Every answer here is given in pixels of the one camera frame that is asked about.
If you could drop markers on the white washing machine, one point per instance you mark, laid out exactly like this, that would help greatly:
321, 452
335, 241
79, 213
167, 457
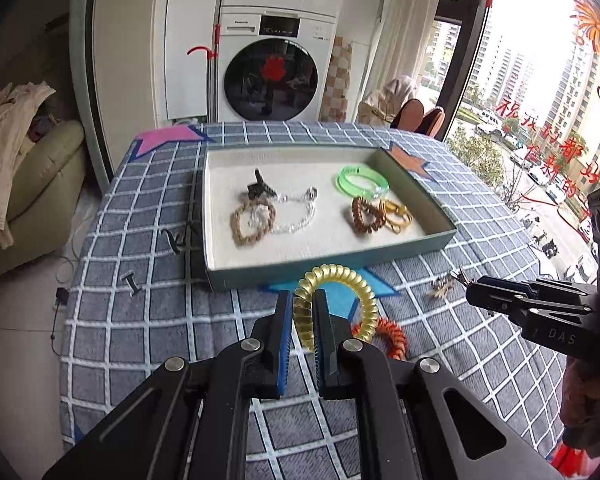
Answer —
272, 63

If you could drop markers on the red handled mop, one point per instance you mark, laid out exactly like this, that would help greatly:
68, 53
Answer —
212, 58

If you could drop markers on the right hand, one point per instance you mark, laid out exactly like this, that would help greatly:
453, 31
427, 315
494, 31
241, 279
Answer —
580, 411

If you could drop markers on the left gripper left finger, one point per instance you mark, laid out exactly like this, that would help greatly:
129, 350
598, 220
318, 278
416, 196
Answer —
269, 372

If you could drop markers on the white cloth on chair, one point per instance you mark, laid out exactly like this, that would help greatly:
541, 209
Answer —
379, 107

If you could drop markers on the green sofa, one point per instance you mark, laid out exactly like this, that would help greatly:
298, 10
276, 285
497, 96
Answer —
45, 191

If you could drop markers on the checkered hanging towel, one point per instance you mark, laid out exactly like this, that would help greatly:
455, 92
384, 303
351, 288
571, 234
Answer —
335, 97

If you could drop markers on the brown chair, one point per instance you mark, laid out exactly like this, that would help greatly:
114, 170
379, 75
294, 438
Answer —
432, 122
409, 116

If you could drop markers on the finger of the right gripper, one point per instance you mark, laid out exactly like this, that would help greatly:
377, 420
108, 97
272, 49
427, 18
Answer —
498, 299
484, 284

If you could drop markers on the green translucent bangle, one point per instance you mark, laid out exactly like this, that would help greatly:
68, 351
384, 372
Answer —
362, 181

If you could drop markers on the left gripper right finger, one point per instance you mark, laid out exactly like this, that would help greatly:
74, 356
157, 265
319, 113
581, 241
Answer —
333, 374

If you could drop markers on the cream jacket on sofa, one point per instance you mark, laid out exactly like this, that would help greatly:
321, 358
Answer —
18, 106

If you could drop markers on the beige hair clip with charms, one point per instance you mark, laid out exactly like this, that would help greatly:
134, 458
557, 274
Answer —
443, 286

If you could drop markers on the white cabinet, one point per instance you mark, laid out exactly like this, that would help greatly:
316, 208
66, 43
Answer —
180, 79

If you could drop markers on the teal jewelry tray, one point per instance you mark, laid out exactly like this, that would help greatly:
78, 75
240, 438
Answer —
307, 175

